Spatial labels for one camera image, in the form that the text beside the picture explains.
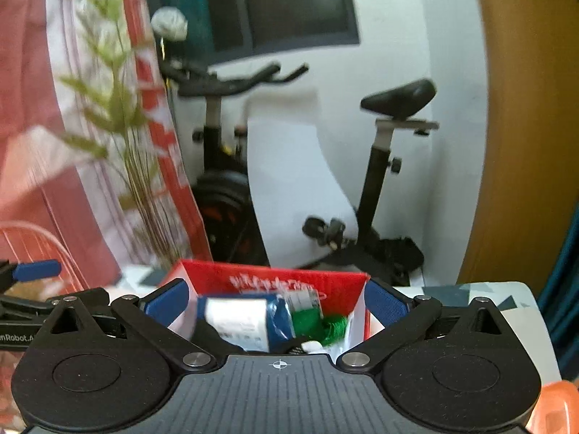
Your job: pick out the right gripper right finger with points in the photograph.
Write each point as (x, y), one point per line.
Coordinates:
(405, 321)

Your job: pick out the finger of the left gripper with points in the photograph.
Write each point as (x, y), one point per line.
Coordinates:
(14, 307)
(29, 271)

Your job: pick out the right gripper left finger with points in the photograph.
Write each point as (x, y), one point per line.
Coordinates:
(150, 318)

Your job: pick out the red strawberry cardboard box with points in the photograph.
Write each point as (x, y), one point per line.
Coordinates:
(332, 292)

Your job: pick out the blue white package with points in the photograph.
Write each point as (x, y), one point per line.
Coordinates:
(255, 322)

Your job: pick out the black exercise bike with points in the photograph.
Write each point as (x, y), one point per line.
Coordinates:
(274, 200)

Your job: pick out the teal curtain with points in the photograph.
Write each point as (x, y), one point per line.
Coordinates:
(558, 303)

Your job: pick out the orange round object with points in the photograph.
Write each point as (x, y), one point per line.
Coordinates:
(557, 410)

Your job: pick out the green artificial plant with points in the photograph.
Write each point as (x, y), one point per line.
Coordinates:
(118, 137)

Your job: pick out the white artificial flower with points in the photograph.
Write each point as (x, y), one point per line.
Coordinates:
(170, 23)

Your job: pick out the wooden door panel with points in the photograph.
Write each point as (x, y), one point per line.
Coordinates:
(529, 188)

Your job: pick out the dark window frame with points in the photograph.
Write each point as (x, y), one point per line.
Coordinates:
(220, 31)

